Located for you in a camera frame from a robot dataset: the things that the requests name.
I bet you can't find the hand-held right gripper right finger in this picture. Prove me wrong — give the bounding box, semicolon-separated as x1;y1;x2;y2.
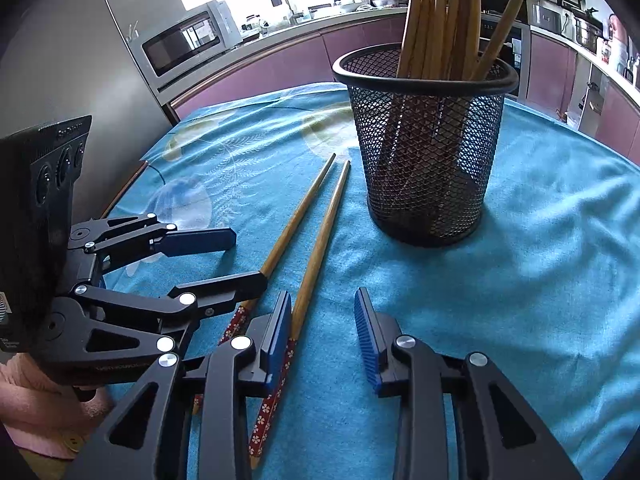
354;287;583;480

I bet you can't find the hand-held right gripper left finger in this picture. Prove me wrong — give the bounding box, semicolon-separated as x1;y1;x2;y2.
65;290;293;480

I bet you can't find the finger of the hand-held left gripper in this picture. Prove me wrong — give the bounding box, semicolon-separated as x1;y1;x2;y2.
37;270;269;376
69;212;237;273

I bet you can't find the wooden chopstick floral red end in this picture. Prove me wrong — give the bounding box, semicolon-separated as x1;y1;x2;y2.
191;153;337;415
248;160;352;470

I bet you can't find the black mesh utensil holder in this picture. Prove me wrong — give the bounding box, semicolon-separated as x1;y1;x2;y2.
332;44;519;248

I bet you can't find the bunch of wooden chopsticks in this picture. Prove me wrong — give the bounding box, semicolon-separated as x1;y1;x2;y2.
375;0;538;226

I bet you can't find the person's left forearm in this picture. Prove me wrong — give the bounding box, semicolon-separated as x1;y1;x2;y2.
0;352;113;461

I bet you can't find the grey refrigerator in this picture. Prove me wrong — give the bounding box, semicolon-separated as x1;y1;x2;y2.
0;0;183;221

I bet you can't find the purple kitchen cabinet run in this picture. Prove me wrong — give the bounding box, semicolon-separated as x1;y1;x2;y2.
525;27;640;163
170;6;416;122

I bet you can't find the blue leaf print tablecloth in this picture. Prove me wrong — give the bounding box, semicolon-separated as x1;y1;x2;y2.
102;82;640;480

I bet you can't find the white microwave oven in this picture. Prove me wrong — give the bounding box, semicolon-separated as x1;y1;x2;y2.
129;0;242;80

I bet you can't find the built-in black oven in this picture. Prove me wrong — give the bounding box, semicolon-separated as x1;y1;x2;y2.
477;14;532;102

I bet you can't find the stainless steel stock pot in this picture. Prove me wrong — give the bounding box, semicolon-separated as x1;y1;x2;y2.
574;10;603;53

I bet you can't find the pink kettle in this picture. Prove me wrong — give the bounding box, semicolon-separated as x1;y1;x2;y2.
606;12;630;77

